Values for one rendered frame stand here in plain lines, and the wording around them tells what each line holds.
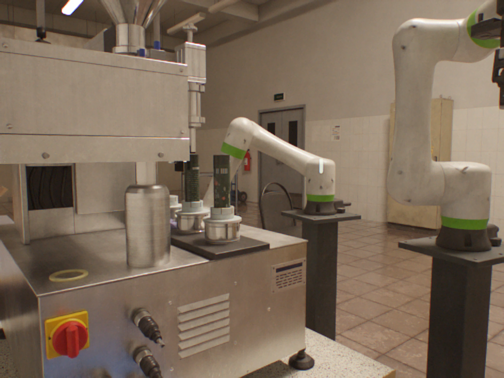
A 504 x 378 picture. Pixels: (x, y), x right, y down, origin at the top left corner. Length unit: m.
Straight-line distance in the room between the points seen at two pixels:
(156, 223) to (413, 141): 0.79
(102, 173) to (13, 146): 0.38
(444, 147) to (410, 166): 5.00
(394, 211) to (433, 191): 5.22
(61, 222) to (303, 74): 7.57
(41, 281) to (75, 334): 0.10
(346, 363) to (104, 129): 0.67
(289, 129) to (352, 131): 1.70
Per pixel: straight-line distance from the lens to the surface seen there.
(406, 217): 6.32
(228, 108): 10.18
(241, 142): 1.76
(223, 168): 0.70
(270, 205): 2.96
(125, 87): 0.60
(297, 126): 8.28
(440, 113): 6.06
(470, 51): 1.27
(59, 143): 0.57
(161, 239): 0.62
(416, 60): 1.20
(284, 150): 1.91
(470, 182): 1.23
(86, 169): 0.90
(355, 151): 7.24
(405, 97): 1.19
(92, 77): 0.59
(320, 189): 1.73
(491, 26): 0.89
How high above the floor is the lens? 1.20
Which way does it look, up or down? 5 degrees down
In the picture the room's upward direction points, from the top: straight up
